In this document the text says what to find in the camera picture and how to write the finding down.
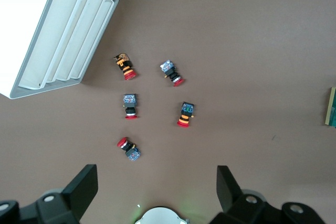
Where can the red button blue body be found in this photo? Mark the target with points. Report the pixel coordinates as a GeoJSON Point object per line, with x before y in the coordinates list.
{"type": "Point", "coordinates": [130, 149]}
{"type": "Point", "coordinates": [130, 106]}
{"type": "Point", "coordinates": [170, 72]}

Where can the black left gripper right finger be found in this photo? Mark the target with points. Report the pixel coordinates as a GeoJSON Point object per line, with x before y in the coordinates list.
{"type": "Point", "coordinates": [244, 208]}

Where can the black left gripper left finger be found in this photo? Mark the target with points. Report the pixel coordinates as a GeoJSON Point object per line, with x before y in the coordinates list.
{"type": "Point", "coordinates": [63, 205]}

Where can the white stepped plastic bin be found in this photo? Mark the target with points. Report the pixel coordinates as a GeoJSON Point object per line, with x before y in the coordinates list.
{"type": "Point", "coordinates": [65, 37]}

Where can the green load switch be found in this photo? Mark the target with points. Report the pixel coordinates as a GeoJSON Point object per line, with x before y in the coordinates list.
{"type": "Point", "coordinates": [332, 111]}

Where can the red button orange clear body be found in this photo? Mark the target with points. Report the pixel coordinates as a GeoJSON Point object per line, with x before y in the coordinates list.
{"type": "Point", "coordinates": [126, 68]}

